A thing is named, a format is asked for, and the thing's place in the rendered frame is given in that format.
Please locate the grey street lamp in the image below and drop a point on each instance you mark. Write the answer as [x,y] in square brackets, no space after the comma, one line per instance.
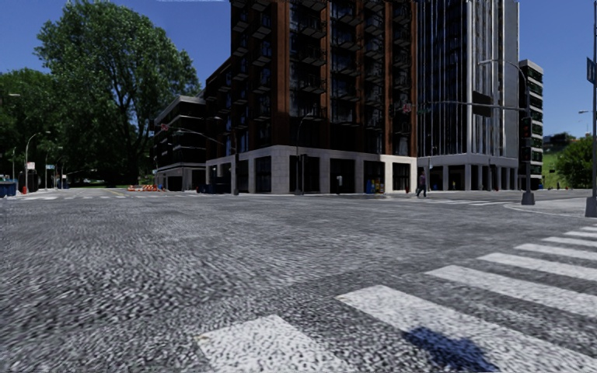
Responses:
[297,158]
[27,158]

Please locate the traffic light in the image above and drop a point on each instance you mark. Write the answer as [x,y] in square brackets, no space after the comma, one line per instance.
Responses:
[527,140]
[233,163]

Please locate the blue letter box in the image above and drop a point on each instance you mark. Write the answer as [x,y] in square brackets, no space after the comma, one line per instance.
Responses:
[370,186]

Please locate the red brick building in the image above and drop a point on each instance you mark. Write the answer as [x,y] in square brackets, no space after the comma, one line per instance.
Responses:
[308,93]

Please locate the person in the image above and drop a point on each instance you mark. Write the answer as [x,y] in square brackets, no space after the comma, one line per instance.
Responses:
[422,183]

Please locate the dark building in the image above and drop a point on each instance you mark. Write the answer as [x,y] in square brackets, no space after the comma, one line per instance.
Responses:
[179,140]

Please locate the orange traffic barrier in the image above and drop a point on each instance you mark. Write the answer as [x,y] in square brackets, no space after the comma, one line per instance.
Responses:
[144,188]

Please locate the glass tower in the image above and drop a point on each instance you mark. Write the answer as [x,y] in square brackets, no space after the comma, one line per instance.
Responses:
[461,93]

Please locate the trees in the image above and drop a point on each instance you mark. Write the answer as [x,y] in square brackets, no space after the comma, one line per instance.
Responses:
[102,93]

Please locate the pale concrete building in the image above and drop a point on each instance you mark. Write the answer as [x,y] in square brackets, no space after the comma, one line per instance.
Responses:
[534,121]

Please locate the tree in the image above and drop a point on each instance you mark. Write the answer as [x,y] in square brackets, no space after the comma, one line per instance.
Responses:
[576,163]

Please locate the sign on a post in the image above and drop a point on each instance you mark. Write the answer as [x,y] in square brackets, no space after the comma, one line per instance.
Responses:
[593,140]

